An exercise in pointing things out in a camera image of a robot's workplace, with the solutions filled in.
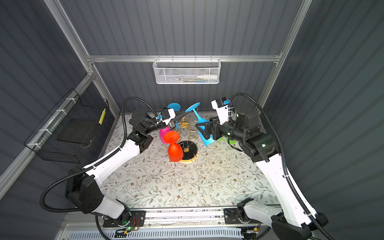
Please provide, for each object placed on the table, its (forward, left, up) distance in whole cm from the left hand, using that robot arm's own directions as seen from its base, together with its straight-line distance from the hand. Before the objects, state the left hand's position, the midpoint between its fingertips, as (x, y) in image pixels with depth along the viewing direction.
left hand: (189, 111), depth 61 cm
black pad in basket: (+2, +56, -15) cm, 58 cm away
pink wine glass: (+6, +16, -21) cm, 27 cm away
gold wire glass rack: (+7, +1, -41) cm, 41 cm away
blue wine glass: (+17, +8, -13) cm, 23 cm away
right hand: (-5, -7, -1) cm, 9 cm away
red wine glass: (-6, +8, -23) cm, 25 cm away
